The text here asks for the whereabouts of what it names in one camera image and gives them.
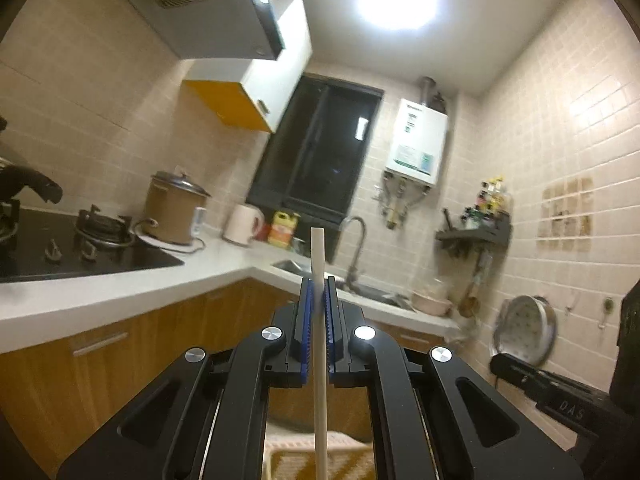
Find light wooden chopstick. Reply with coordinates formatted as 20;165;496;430
310;228;329;480

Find dark kitchen window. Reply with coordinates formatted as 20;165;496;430
246;72;385;231

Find beige slotted utensil basket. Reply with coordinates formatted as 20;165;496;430
262;431;376;480

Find round metal steamer tray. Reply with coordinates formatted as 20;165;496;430
490;295;558;367

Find pink bowl by sink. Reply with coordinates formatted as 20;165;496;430
411;292;451;318

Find wooden base cabinets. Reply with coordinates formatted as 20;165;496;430
0;276;446;476

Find chrome sink faucet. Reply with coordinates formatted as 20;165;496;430
340;216;367;288

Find cream electric kettle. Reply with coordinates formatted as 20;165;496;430
222;204;265;247

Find brown rice cooker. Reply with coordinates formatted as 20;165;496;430
142;171;210;246

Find black gas stove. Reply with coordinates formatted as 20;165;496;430
1;206;182;283

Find white gas water heater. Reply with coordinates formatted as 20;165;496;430
385;99;448;188

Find grey range hood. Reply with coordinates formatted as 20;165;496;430
128;0;284;60

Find black wall spice shelf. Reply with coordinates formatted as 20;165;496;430
435;212;512;258

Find black wok with handle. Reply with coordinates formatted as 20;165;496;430
0;141;63;204

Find white and orange wall cabinet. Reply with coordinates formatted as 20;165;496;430
183;0;312;133

